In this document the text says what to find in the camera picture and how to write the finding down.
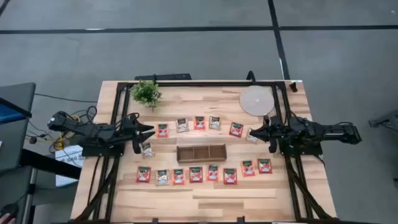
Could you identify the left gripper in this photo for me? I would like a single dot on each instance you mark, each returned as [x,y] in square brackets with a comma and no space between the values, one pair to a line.
[130,129]

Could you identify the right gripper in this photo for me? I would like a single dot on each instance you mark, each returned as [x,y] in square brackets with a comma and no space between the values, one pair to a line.
[280,132]

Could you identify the orange peach tea packet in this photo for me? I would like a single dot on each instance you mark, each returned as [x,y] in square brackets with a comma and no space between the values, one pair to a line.
[213,173]
[178,177]
[163,131]
[247,168]
[199,123]

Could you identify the wooden three-compartment organizer box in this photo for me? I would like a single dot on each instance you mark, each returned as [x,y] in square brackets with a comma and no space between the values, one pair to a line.
[201,153]

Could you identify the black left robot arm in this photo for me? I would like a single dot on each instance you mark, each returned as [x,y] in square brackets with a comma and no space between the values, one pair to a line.
[102,133]

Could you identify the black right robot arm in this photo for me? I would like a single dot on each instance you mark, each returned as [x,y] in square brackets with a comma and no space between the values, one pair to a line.
[329,132]

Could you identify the round woven beige mat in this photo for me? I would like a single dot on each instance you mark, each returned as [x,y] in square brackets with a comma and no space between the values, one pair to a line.
[257,101]

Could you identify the green artificial plant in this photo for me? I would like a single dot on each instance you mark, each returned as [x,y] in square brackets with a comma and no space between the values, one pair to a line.
[145,92]

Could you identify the black power strip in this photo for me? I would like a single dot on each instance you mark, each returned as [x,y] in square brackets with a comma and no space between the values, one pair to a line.
[168,76]

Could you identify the white printed cardboard box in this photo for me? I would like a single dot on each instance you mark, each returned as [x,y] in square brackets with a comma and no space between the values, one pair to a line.
[71,152]

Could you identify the black desk beam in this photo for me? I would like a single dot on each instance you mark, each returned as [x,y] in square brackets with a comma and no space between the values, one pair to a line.
[46,161]

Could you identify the gray stand base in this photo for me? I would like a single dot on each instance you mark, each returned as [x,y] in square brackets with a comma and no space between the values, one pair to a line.
[385,119]

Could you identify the dark gray side desk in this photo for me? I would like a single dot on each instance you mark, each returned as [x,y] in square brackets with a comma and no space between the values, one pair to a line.
[17,143]

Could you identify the blue screen laptop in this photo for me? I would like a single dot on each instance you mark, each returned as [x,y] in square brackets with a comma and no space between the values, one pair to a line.
[9,113]

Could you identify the black computer mouse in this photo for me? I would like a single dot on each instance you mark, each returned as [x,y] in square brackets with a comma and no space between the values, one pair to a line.
[9,209]

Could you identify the person's hand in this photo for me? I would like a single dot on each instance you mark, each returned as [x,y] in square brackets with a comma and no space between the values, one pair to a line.
[5,219]

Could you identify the small black corner bracket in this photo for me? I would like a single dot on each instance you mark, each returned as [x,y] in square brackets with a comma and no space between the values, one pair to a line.
[293,87]

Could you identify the black curved bracket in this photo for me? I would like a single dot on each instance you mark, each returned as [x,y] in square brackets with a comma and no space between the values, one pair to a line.
[250,76]

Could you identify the black aluminium table frame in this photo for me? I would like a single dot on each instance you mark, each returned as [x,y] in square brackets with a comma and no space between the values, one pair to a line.
[202,84]

